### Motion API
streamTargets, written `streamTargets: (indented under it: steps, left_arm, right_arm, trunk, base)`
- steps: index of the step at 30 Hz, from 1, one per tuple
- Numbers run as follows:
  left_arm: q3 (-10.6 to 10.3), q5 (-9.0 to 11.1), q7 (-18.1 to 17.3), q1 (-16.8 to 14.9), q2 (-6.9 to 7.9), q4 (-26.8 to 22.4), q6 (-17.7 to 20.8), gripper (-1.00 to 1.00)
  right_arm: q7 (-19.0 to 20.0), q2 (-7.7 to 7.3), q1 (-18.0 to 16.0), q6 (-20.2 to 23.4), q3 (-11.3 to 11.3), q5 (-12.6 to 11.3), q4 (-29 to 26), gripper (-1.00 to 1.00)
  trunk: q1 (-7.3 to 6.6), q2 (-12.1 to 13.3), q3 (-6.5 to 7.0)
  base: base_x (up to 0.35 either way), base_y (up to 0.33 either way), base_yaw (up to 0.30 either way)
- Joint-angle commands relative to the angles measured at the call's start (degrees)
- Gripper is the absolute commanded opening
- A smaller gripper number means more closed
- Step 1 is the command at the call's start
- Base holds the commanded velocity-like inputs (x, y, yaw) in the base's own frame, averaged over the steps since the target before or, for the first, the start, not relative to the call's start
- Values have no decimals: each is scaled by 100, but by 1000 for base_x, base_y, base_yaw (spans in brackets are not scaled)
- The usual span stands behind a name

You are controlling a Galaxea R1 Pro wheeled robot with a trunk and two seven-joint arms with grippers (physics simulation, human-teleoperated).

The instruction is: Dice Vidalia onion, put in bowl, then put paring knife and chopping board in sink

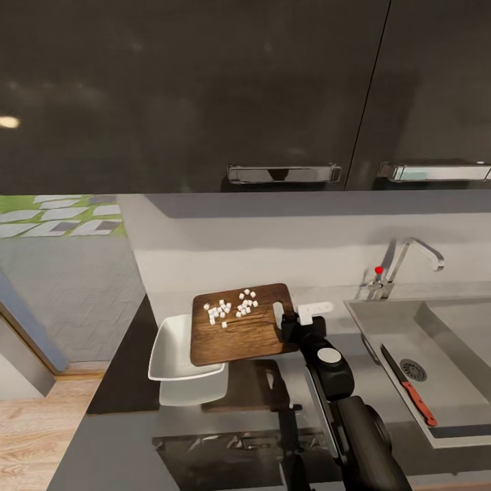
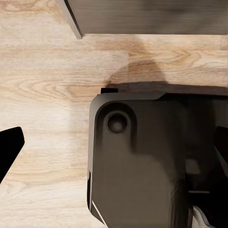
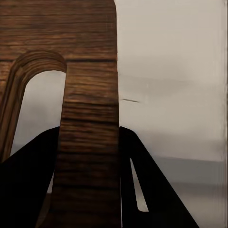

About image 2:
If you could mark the dishwasher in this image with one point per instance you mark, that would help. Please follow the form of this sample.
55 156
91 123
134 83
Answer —
172 17

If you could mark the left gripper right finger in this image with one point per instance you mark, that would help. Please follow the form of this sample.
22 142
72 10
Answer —
221 141

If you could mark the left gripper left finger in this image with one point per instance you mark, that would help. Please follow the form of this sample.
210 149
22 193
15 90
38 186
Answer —
11 142

